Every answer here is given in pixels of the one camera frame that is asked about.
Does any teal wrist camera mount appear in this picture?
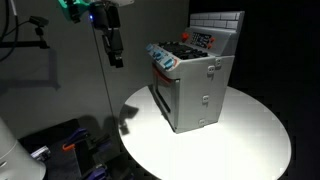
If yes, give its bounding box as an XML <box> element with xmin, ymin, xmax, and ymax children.
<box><xmin>56</xmin><ymin>0</ymin><xmax>92</xmax><ymax>24</ymax></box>

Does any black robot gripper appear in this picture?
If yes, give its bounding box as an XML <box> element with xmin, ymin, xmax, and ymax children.
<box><xmin>89</xmin><ymin>1</ymin><xmax>125</xmax><ymax>69</ymax></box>

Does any purple clamp with orange tip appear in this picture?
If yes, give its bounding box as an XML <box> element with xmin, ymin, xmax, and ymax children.
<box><xmin>61</xmin><ymin>127</ymin><xmax>90</xmax><ymax>153</ymax></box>

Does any black hanging cable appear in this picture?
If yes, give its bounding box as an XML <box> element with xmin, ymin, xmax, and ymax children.
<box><xmin>0</xmin><ymin>0</ymin><xmax>20</xmax><ymax>62</ymax></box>

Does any grey toy stove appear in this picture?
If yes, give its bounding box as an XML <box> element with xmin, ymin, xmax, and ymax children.
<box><xmin>145</xmin><ymin>11</ymin><xmax>246</xmax><ymax>135</ymax></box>

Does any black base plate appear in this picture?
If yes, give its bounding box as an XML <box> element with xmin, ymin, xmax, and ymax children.
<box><xmin>18</xmin><ymin>117</ymin><xmax>118</xmax><ymax>180</ymax></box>

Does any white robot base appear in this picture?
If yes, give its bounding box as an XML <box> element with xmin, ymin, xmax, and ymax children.
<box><xmin>0</xmin><ymin>117</ymin><xmax>47</xmax><ymax>180</ymax></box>

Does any silver metal bracket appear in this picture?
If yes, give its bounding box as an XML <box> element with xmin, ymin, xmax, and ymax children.
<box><xmin>30</xmin><ymin>146</ymin><xmax>52</xmax><ymax>163</ymax></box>

